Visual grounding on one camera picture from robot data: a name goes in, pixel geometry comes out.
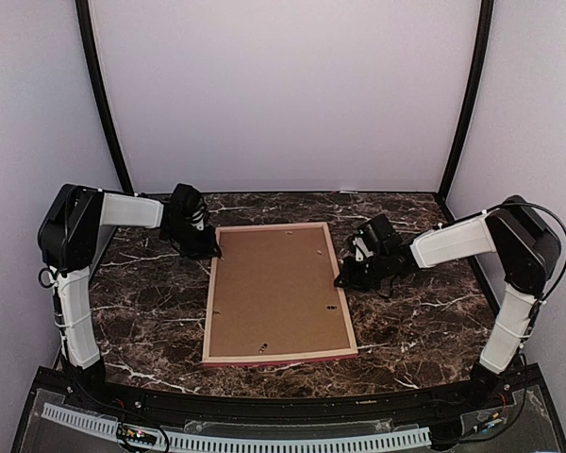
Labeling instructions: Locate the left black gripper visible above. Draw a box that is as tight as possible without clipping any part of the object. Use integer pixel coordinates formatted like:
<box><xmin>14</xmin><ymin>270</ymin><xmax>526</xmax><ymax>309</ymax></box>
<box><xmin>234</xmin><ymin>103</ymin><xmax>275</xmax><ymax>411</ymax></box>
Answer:
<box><xmin>163</xmin><ymin>222</ymin><xmax>223</xmax><ymax>262</ymax></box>

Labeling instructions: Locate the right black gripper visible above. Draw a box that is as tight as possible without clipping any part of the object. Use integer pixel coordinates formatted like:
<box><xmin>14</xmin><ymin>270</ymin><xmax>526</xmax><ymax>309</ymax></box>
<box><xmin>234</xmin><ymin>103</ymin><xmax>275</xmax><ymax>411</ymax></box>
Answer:
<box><xmin>334</xmin><ymin>251</ymin><xmax>390</xmax><ymax>293</ymax></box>

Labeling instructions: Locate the brown cardboard backing board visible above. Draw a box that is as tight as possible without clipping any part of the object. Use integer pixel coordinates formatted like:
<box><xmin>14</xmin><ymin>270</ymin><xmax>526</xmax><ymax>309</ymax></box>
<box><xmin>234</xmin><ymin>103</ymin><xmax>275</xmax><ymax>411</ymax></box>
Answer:
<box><xmin>208</xmin><ymin>226</ymin><xmax>353</xmax><ymax>358</ymax></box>

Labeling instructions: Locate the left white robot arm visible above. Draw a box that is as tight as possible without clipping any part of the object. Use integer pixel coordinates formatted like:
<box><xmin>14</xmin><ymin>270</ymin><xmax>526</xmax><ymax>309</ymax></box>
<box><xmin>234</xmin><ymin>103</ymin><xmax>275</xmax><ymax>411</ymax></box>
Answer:
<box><xmin>38</xmin><ymin>184</ymin><xmax>222</xmax><ymax>411</ymax></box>

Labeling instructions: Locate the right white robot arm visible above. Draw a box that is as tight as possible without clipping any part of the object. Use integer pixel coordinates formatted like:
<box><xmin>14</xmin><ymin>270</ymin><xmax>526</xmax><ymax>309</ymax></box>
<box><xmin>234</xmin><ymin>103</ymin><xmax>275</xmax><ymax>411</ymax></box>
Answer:
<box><xmin>334</xmin><ymin>195</ymin><xmax>566</xmax><ymax>410</ymax></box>

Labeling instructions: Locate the right small circuit board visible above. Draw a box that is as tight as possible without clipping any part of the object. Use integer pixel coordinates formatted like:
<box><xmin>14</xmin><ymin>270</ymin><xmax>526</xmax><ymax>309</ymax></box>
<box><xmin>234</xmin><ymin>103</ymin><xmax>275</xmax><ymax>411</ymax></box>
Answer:
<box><xmin>472</xmin><ymin>412</ymin><xmax>505</xmax><ymax>434</ymax></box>

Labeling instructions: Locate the small circuit board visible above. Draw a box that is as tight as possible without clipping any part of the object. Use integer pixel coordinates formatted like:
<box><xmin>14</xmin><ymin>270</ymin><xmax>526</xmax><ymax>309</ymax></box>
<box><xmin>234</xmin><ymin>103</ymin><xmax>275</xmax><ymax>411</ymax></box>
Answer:
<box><xmin>472</xmin><ymin>412</ymin><xmax>505</xmax><ymax>434</ymax></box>
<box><xmin>116</xmin><ymin>424</ymin><xmax>158</xmax><ymax>444</ymax></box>

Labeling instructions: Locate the left small circuit board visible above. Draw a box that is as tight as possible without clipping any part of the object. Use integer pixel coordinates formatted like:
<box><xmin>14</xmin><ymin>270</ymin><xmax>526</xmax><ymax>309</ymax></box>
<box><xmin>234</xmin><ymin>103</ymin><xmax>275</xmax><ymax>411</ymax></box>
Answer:
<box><xmin>116</xmin><ymin>424</ymin><xmax>158</xmax><ymax>444</ymax></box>

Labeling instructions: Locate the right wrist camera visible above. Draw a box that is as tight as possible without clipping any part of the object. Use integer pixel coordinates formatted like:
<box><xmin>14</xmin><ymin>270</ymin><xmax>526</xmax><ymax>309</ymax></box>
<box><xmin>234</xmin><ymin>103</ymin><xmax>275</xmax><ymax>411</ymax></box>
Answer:
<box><xmin>350</xmin><ymin>214</ymin><xmax>402</xmax><ymax>262</ymax></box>

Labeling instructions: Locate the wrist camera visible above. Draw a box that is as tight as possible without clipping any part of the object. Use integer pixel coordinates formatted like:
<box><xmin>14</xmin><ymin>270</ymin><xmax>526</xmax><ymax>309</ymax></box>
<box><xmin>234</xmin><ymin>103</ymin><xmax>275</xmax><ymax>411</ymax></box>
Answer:
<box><xmin>169</xmin><ymin>183</ymin><xmax>208</xmax><ymax>231</ymax></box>
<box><xmin>350</xmin><ymin>214</ymin><xmax>402</xmax><ymax>262</ymax></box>

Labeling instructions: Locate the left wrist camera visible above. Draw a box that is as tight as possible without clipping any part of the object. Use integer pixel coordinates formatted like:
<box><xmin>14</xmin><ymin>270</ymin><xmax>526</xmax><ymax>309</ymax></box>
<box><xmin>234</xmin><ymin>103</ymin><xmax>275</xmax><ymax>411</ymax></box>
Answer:
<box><xmin>169</xmin><ymin>183</ymin><xmax>208</xmax><ymax>231</ymax></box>

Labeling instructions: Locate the black front rail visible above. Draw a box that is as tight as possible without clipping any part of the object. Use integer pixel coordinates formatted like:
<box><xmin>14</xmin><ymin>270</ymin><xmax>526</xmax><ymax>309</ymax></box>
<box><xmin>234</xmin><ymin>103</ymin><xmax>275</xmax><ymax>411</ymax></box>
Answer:
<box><xmin>32</xmin><ymin>377</ymin><xmax>548</xmax><ymax>430</ymax></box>

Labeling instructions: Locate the white slotted cable duct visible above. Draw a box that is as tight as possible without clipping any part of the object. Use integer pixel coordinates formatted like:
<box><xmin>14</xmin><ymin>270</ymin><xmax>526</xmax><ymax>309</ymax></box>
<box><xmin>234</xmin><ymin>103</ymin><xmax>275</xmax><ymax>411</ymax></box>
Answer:
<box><xmin>41</xmin><ymin>402</ymin><xmax>431</xmax><ymax>453</ymax></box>

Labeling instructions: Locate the left black enclosure post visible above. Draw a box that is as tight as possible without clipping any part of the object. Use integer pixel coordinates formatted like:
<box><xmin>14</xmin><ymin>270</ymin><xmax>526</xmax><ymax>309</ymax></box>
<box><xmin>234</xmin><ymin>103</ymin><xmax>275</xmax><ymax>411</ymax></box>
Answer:
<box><xmin>75</xmin><ymin>0</ymin><xmax>134</xmax><ymax>193</ymax></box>

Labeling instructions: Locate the black enclosure post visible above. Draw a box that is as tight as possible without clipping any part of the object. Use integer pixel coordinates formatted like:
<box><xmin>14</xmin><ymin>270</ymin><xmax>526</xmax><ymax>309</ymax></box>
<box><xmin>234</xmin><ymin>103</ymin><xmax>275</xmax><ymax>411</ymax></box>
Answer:
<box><xmin>437</xmin><ymin>0</ymin><xmax>494</xmax><ymax>205</ymax></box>
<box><xmin>75</xmin><ymin>0</ymin><xmax>134</xmax><ymax>193</ymax></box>

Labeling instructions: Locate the right black enclosure post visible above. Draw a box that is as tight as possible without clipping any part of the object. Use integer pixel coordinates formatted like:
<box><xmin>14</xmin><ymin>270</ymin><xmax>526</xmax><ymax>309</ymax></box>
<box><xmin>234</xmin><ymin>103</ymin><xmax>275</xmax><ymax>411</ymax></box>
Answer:
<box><xmin>437</xmin><ymin>0</ymin><xmax>494</xmax><ymax>205</ymax></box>

